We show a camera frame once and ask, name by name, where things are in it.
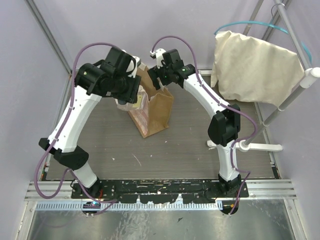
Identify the teal hanger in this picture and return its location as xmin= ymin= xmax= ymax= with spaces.
xmin=213 ymin=20 xmax=313 ymax=63

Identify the white rack foot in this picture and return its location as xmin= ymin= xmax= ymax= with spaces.
xmin=206 ymin=140 xmax=283 ymax=152

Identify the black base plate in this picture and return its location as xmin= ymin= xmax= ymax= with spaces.
xmin=71 ymin=178 xmax=251 ymax=205

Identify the grey clothes rack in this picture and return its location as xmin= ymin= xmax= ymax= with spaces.
xmin=239 ymin=0 xmax=320 ymax=151

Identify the brown paper bag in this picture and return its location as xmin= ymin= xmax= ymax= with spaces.
xmin=117 ymin=63 xmax=174 ymax=138

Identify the clear glass bottle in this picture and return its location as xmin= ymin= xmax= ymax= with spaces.
xmin=116 ymin=86 xmax=146 ymax=112

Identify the cream canvas cloth bag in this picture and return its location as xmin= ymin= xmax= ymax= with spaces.
xmin=210 ymin=30 xmax=305 ymax=107

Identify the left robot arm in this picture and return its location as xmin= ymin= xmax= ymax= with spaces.
xmin=39 ymin=46 xmax=141 ymax=198

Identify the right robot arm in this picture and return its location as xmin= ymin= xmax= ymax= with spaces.
xmin=147 ymin=48 xmax=241 ymax=197

